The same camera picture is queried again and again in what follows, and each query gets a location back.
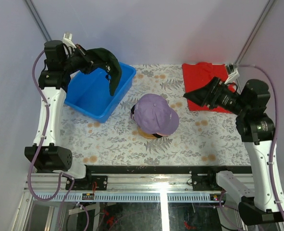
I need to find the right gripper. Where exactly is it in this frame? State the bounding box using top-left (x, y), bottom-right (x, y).
top-left (183, 76), bottom-right (248, 116)

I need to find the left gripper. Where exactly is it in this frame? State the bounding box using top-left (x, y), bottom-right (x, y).
top-left (61, 43), bottom-right (105, 75)

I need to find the dark green cap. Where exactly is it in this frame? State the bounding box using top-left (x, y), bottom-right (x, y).
top-left (89, 48), bottom-right (122, 96)

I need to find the red cloth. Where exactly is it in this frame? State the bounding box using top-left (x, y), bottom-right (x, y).
top-left (182, 63), bottom-right (237, 112)

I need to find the pink cap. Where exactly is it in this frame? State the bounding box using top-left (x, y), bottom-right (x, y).
top-left (129, 103), bottom-right (173, 137)

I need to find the purple cap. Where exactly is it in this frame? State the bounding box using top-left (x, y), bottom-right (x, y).
top-left (131, 93), bottom-right (179, 136)

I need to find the wooden hat stand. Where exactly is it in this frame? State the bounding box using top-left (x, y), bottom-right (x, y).
top-left (137, 127), bottom-right (158, 140)

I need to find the black baseball cap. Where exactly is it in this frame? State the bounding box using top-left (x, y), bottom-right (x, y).
top-left (152, 133), bottom-right (168, 139)

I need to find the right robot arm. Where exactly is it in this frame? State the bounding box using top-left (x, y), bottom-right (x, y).
top-left (184, 77), bottom-right (284, 226)

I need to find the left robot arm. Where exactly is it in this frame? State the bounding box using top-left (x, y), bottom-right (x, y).
top-left (25, 40), bottom-right (114, 190)

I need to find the blue plastic bin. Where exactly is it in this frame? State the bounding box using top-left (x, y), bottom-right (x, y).
top-left (64, 63), bottom-right (136, 123)

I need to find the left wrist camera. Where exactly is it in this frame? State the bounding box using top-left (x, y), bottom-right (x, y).
top-left (62, 32), bottom-right (76, 48)

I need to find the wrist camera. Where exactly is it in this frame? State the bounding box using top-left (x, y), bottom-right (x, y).
top-left (62, 32), bottom-right (76, 48)
top-left (225, 64), bottom-right (240, 85)

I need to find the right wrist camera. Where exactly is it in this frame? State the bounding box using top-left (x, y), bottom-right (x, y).
top-left (225, 64), bottom-right (240, 85)

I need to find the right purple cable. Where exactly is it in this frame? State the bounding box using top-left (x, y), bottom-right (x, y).
top-left (217, 64), bottom-right (284, 231)

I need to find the purple cable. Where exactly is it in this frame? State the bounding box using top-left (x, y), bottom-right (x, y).
top-left (217, 64), bottom-right (284, 231)
top-left (26, 50), bottom-right (75, 202)

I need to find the left frame post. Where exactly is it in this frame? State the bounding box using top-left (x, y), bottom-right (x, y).
top-left (23, 0), bottom-right (51, 41)

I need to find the frame post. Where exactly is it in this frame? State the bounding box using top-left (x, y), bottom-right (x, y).
top-left (23, 0), bottom-right (51, 41)
top-left (234, 0), bottom-right (277, 64)

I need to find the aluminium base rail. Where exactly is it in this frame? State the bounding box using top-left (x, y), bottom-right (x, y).
top-left (31, 171), bottom-right (219, 195)

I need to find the right frame post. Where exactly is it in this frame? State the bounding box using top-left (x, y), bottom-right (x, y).
top-left (234, 0), bottom-right (277, 64)

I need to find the slotted cable duct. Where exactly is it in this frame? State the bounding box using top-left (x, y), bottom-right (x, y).
top-left (32, 193), bottom-right (225, 203)

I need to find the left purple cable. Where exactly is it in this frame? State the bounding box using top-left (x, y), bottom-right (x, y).
top-left (26, 50), bottom-right (75, 202)

